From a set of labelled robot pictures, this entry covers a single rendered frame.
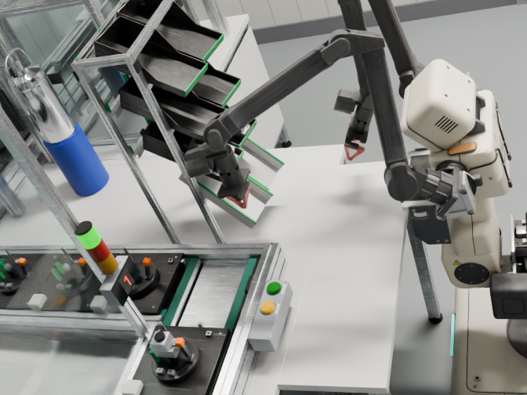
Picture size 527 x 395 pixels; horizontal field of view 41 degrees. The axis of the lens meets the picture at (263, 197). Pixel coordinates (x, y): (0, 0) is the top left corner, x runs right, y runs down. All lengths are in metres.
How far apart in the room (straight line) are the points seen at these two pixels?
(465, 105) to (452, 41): 2.80
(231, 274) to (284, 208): 0.36
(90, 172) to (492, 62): 2.53
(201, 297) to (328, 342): 0.44
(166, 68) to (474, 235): 1.01
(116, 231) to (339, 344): 1.06
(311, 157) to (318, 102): 1.85
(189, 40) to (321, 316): 0.90
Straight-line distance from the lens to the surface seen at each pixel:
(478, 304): 2.76
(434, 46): 4.67
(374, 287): 2.11
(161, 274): 2.26
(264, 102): 1.74
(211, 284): 2.22
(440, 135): 1.88
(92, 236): 1.82
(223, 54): 3.46
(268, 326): 1.98
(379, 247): 2.21
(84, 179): 2.89
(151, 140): 2.14
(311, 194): 2.45
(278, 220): 2.40
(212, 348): 1.99
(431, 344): 3.01
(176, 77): 1.98
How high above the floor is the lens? 2.45
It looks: 39 degrees down
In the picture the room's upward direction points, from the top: 23 degrees counter-clockwise
